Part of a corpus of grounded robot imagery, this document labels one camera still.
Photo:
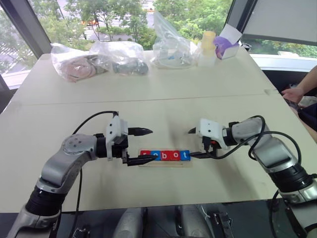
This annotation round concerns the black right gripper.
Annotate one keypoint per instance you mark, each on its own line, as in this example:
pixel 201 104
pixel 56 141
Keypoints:
pixel 210 150

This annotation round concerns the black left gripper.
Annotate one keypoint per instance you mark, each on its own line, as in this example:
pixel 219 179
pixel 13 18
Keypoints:
pixel 121 150

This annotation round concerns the red block with white marking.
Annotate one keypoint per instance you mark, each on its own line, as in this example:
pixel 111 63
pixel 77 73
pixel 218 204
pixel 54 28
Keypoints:
pixel 143 153

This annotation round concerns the blue block with white marking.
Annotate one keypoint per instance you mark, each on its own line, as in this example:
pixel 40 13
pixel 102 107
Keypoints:
pixel 154 153

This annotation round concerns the red letter b block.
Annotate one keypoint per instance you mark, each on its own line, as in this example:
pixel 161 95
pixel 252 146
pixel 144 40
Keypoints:
pixel 164 155

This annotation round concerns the red letter o block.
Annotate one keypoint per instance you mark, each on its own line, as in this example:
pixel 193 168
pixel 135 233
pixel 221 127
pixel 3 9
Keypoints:
pixel 174 155

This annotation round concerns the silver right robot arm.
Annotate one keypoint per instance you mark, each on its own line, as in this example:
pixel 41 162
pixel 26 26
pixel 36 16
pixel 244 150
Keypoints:
pixel 272 148

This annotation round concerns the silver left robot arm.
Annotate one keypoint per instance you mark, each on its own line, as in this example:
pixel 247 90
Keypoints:
pixel 74 148

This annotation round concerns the person's bare forearm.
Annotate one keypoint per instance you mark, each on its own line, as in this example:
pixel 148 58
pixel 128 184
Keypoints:
pixel 309 79

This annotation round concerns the grey rounded robot body shape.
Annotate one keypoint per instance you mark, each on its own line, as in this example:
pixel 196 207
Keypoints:
pixel 131 223
pixel 193 221

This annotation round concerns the person's bare hand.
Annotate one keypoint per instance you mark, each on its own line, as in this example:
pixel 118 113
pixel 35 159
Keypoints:
pixel 293 94

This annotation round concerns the wooden block tray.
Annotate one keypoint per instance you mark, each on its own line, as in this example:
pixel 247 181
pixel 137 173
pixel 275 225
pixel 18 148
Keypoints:
pixel 168 164

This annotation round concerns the plastic bag with dark items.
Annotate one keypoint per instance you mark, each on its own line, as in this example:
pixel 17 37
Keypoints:
pixel 128 67

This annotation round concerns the clear plastic container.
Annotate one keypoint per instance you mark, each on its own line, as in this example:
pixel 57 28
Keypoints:
pixel 206 60

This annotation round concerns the plastic bag with white items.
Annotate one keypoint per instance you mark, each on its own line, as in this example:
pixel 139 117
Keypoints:
pixel 168 49

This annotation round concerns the purple and white box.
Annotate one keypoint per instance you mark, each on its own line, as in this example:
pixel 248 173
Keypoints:
pixel 226 49

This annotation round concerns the pale yellow plastic bottle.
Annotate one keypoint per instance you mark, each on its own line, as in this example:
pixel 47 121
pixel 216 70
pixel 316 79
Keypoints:
pixel 208 42

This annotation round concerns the plastic bag with pink items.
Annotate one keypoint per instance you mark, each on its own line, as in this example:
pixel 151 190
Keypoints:
pixel 74 67

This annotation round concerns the white roller blind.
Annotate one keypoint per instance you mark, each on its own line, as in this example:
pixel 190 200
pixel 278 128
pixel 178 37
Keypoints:
pixel 280 17

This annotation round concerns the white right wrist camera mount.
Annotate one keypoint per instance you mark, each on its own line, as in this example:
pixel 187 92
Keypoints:
pixel 208 129

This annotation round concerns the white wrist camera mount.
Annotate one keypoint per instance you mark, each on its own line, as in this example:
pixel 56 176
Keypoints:
pixel 208 129
pixel 115 129

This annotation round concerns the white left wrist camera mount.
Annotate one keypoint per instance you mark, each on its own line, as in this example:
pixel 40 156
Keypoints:
pixel 115 129

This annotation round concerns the dark window frame post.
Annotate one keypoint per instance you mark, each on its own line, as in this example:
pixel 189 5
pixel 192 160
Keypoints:
pixel 29 24

